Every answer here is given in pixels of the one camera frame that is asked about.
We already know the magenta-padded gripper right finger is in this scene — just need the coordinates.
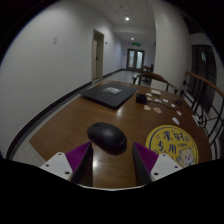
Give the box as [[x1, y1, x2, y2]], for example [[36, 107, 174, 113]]
[[132, 142, 184, 187]]

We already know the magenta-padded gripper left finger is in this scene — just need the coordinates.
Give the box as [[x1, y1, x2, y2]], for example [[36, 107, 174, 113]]
[[39, 141, 94, 187]]

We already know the black computer mouse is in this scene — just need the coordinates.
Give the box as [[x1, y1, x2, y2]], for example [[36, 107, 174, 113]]
[[87, 121, 128, 155]]

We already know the round yellow printed mouse pad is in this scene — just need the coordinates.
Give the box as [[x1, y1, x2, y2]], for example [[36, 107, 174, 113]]
[[145, 124, 200, 168]]

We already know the small black box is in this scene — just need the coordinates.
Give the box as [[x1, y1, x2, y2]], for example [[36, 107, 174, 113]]
[[135, 93, 148, 105]]

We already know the white notepad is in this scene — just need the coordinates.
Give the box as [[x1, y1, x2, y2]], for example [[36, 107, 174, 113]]
[[191, 114, 202, 127]]

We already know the closed black laptop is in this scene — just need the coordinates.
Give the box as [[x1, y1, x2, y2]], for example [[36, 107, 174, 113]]
[[79, 81, 139, 110]]

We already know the wooden armchair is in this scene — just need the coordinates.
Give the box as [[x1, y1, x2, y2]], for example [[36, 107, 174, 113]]
[[132, 71, 180, 95], [139, 65, 155, 74]]

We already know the black railing with wooden handrail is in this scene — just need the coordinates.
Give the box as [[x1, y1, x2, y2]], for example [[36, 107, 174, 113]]
[[180, 70, 224, 152]]

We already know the dark framed window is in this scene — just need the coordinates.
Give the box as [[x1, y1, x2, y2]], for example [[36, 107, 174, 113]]
[[190, 44, 218, 113]]

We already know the glass double door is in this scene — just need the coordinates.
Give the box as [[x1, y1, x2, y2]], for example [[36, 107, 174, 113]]
[[125, 48, 146, 72]]

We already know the open side door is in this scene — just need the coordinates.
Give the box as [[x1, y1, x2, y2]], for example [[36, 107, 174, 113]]
[[91, 29, 106, 81]]

